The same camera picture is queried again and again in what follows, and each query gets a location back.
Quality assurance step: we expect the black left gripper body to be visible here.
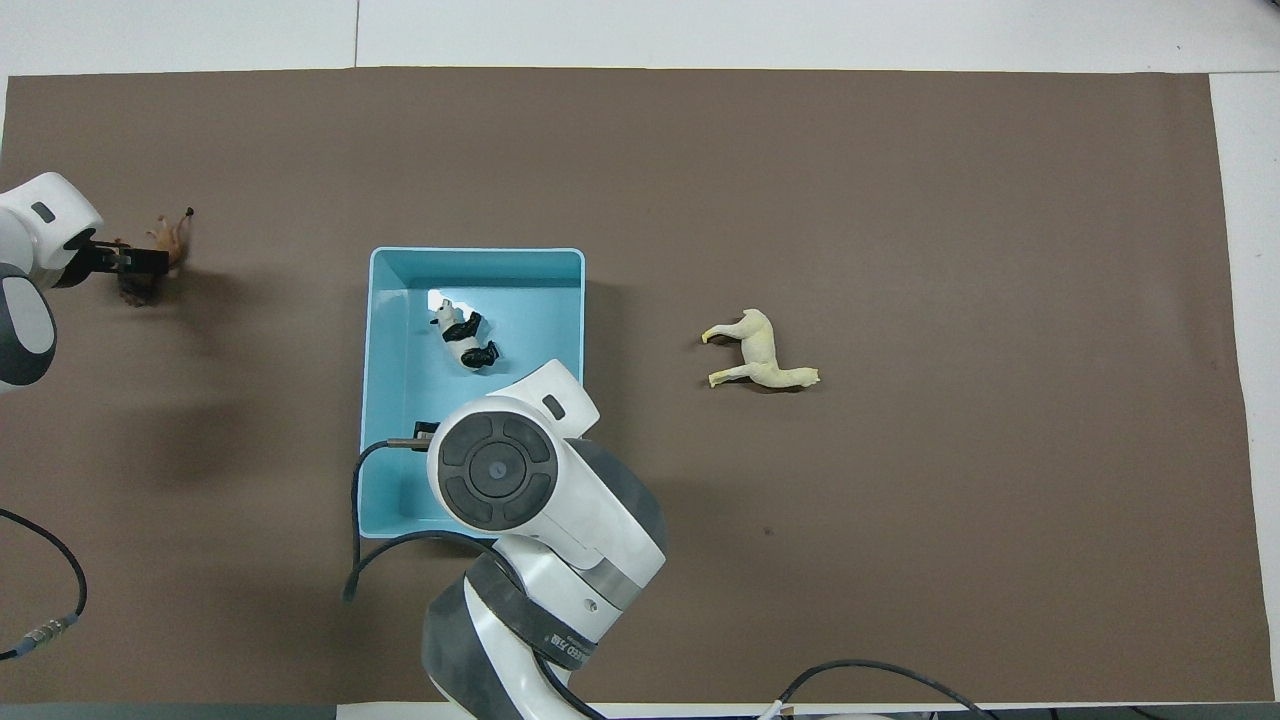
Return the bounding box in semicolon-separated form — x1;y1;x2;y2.
60;232;121;291

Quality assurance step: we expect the brown lion toy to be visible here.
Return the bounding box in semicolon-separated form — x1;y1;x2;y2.
113;206;196;307

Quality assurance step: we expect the black white panda toy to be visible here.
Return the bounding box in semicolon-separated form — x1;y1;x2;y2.
430;297;501;371

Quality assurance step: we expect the light blue storage box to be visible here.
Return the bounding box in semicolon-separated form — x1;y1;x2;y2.
358;247;586;541

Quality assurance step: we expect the cream horse toy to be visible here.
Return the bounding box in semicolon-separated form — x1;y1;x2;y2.
701;308;822;391

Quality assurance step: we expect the brown table mat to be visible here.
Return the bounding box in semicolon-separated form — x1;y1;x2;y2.
0;68;1263;706

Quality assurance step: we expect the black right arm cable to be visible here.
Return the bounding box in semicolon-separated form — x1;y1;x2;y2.
343;435;501;603

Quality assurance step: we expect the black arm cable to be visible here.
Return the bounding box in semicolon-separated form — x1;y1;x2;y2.
343;435;501;603
0;507;89;662

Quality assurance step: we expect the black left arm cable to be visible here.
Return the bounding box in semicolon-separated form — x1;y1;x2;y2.
0;507;89;662

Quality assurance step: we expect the black base cable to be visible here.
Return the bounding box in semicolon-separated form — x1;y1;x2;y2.
768;659;1001;720

